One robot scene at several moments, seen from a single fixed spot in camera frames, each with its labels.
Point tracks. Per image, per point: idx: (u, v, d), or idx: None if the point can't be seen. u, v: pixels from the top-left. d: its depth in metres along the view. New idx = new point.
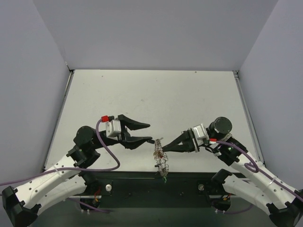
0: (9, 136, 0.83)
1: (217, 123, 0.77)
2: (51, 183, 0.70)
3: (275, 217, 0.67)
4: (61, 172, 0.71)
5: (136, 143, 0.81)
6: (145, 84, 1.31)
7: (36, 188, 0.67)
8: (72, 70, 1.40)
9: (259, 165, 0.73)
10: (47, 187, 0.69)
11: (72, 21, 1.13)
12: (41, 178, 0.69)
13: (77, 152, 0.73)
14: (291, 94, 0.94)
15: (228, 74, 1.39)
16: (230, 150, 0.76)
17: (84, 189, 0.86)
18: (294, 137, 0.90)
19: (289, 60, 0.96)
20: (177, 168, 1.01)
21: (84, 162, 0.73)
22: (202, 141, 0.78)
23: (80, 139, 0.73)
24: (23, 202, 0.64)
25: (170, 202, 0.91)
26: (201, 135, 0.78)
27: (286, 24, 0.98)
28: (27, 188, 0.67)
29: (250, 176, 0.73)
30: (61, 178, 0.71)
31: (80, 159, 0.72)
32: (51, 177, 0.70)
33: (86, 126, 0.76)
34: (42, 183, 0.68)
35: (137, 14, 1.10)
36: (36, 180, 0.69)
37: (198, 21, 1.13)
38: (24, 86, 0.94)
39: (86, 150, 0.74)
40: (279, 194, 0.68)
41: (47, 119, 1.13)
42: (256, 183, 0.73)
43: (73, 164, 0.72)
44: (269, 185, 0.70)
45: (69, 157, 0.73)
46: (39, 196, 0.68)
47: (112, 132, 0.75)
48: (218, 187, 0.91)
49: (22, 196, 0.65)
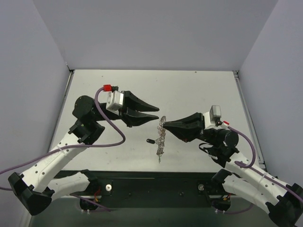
0: (9, 135, 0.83)
1: (227, 136, 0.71)
2: (58, 163, 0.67)
3: (271, 213, 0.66)
4: (66, 151, 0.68)
5: (140, 119, 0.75)
6: (146, 84, 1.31)
7: (42, 170, 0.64)
8: (72, 70, 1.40)
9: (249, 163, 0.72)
10: (54, 167, 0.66)
11: (73, 21, 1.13)
12: (46, 159, 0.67)
13: (79, 128, 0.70)
14: (290, 94, 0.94)
15: (228, 74, 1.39)
16: (223, 152, 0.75)
17: (86, 185, 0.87)
18: (294, 137, 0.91)
19: (288, 60, 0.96)
20: (177, 168, 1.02)
21: (89, 136, 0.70)
22: (214, 125, 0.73)
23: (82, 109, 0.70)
24: (32, 187, 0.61)
25: (171, 202, 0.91)
26: (217, 113, 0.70)
27: (286, 24, 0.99)
28: (34, 171, 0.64)
29: (242, 173, 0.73)
30: (66, 157, 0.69)
31: (84, 134, 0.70)
32: (57, 157, 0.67)
33: (84, 97, 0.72)
34: (49, 165, 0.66)
35: (137, 14, 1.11)
36: (41, 162, 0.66)
37: (198, 21, 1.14)
38: (24, 85, 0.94)
39: (88, 124, 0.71)
40: (270, 189, 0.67)
41: (47, 120, 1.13)
42: (249, 179, 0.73)
43: (77, 141, 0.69)
44: (260, 180, 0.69)
45: (71, 134, 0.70)
46: (48, 178, 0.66)
47: (112, 103, 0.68)
48: (218, 187, 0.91)
49: (30, 180, 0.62)
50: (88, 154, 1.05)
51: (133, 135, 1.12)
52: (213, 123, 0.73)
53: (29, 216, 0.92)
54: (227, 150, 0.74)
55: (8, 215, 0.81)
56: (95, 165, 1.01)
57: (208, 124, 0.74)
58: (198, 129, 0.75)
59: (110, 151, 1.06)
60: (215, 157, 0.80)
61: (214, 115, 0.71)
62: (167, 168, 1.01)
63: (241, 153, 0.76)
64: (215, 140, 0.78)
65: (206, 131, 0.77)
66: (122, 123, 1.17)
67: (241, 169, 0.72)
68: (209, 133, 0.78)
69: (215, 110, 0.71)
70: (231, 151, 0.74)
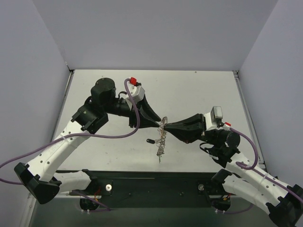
0: (9, 135, 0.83)
1: (228, 138, 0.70)
2: (63, 152, 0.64)
3: (272, 214, 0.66)
4: (70, 139, 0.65)
5: (145, 123, 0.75)
6: (146, 83, 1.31)
7: (47, 160, 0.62)
8: (72, 70, 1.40)
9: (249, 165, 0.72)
10: (59, 156, 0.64)
11: (73, 21, 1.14)
12: (50, 148, 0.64)
13: (82, 116, 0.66)
14: (290, 93, 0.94)
15: (228, 74, 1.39)
16: (224, 153, 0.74)
17: (87, 184, 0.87)
18: (294, 136, 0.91)
19: (288, 60, 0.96)
20: (177, 168, 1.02)
21: (92, 124, 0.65)
22: (216, 126, 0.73)
23: (95, 91, 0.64)
24: (38, 176, 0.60)
25: (171, 202, 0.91)
26: (218, 115, 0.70)
27: (285, 24, 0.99)
28: (39, 161, 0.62)
29: (243, 174, 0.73)
30: (71, 145, 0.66)
31: (87, 120, 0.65)
32: (60, 146, 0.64)
33: (106, 78, 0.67)
34: (53, 154, 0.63)
35: (137, 14, 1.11)
36: (46, 152, 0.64)
37: (198, 21, 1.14)
38: (24, 85, 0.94)
39: (93, 111, 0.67)
40: (271, 190, 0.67)
41: (47, 119, 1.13)
42: (250, 180, 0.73)
43: (80, 129, 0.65)
44: (261, 181, 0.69)
45: (75, 122, 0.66)
46: (54, 167, 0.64)
47: (135, 95, 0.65)
48: (218, 187, 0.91)
49: (35, 170, 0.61)
50: (89, 154, 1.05)
51: (133, 135, 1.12)
52: (215, 124, 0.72)
53: (29, 216, 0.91)
54: (227, 151, 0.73)
55: (7, 214, 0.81)
56: (96, 165, 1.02)
57: (209, 125, 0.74)
58: (197, 131, 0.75)
59: (110, 151, 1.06)
60: (215, 157, 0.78)
61: (215, 117, 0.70)
62: (167, 168, 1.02)
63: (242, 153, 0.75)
64: (217, 140, 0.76)
65: (207, 132, 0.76)
66: (122, 123, 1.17)
67: (242, 169, 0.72)
68: (210, 133, 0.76)
69: (216, 111, 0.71)
70: (232, 152, 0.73)
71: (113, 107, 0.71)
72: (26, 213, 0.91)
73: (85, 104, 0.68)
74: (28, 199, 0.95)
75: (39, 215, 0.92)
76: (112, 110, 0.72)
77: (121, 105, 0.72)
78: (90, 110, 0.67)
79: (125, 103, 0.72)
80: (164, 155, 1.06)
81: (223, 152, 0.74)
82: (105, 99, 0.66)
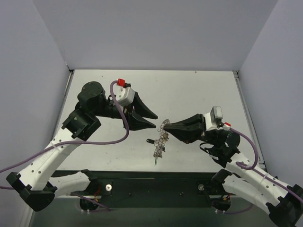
0: (9, 135, 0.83)
1: (228, 138, 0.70)
2: (54, 161, 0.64)
3: (272, 214, 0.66)
4: (61, 147, 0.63)
5: (138, 126, 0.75)
6: (146, 83, 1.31)
7: (38, 170, 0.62)
8: (72, 70, 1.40)
9: (249, 164, 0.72)
10: (50, 165, 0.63)
11: (73, 21, 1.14)
12: (41, 157, 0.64)
13: (73, 122, 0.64)
14: (291, 93, 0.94)
15: (228, 74, 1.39)
16: (224, 152, 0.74)
17: (87, 185, 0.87)
18: (294, 136, 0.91)
19: (288, 60, 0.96)
20: (177, 168, 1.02)
21: (83, 131, 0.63)
22: (216, 126, 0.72)
23: (82, 97, 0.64)
24: (29, 186, 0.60)
25: (171, 202, 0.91)
26: (218, 115, 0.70)
27: (285, 24, 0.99)
28: (30, 171, 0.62)
29: (243, 174, 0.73)
30: (62, 153, 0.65)
31: (77, 127, 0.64)
32: (51, 155, 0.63)
33: (94, 82, 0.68)
34: (44, 163, 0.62)
35: (137, 14, 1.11)
36: (37, 161, 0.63)
37: (198, 21, 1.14)
38: (24, 85, 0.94)
39: (83, 117, 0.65)
40: (271, 190, 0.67)
41: (47, 119, 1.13)
42: (250, 180, 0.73)
43: (71, 136, 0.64)
44: (261, 181, 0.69)
45: (65, 128, 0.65)
46: (46, 176, 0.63)
47: (123, 98, 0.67)
48: (218, 187, 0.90)
49: (27, 181, 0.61)
50: (89, 154, 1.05)
51: (133, 136, 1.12)
52: (215, 124, 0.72)
53: (29, 216, 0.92)
54: (227, 151, 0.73)
55: (8, 215, 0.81)
56: (96, 165, 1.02)
57: (209, 125, 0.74)
58: (197, 132, 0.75)
59: (109, 151, 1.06)
60: (215, 157, 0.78)
61: (215, 117, 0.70)
62: (167, 168, 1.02)
63: (241, 153, 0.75)
64: (217, 140, 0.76)
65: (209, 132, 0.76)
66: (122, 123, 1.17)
67: (242, 169, 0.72)
68: (210, 133, 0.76)
69: (216, 111, 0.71)
70: (232, 151, 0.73)
71: (105, 110, 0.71)
72: (26, 213, 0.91)
73: (75, 109, 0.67)
74: None
75: (40, 215, 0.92)
76: (103, 112, 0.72)
77: (112, 108, 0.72)
78: (80, 117, 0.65)
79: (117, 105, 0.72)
80: (164, 155, 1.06)
81: (223, 152, 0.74)
82: (94, 105, 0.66)
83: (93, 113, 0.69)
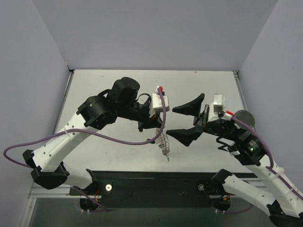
0: (9, 135, 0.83)
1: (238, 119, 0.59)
2: (65, 147, 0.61)
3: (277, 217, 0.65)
4: (72, 135, 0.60)
5: (152, 125, 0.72)
6: (145, 83, 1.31)
7: (49, 152, 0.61)
8: (72, 70, 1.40)
9: (280, 171, 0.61)
10: (59, 150, 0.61)
11: (73, 21, 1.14)
12: (54, 141, 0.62)
13: (88, 109, 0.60)
14: (291, 92, 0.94)
15: (228, 74, 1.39)
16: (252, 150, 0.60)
17: (89, 182, 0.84)
18: (294, 135, 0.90)
19: (289, 59, 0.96)
20: (176, 168, 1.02)
21: (97, 120, 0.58)
22: (217, 117, 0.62)
23: (119, 86, 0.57)
24: (39, 168, 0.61)
25: (170, 201, 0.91)
26: (218, 103, 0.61)
27: (285, 24, 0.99)
28: (42, 153, 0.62)
29: (266, 180, 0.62)
30: (74, 140, 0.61)
31: (91, 115, 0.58)
32: (62, 140, 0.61)
33: (132, 78, 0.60)
34: (55, 148, 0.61)
35: (137, 15, 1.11)
36: (49, 143, 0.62)
37: (198, 21, 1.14)
38: (24, 85, 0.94)
39: (101, 105, 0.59)
40: (295, 204, 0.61)
41: (48, 120, 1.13)
42: (271, 187, 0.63)
43: (83, 125, 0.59)
44: (287, 194, 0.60)
45: (79, 115, 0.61)
46: (56, 160, 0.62)
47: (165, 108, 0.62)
48: (218, 187, 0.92)
49: (38, 161, 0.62)
50: (90, 154, 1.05)
51: (133, 136, 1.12)
52: (216, 114, 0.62)
53: (29, 216, 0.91)
54: (253, 142, 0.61)
55: (8, 214, 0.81)
56: (97, 165, 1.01)
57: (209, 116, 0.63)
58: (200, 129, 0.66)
59: (110, 151, 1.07)
60: (236, 152, 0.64)
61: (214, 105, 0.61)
62: (167, 167, 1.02)
63: None
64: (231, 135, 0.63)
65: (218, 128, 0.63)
66: (123, 123, 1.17)
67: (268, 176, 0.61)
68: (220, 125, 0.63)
69: (217, 99, 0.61)
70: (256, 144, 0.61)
71: (129, 110, 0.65)
72: (26, 213, 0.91)
73: (96, 96, 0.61)
74: (28, 200, 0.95)
75: (38, 215, 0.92)
76: (127, 112, 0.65)
77: (138, 110, 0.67)
78: (96, 103, 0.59)
79: (142, 109, 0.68)
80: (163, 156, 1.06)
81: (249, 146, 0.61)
82: (125, 98, 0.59)
83: (118, 107, 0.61)
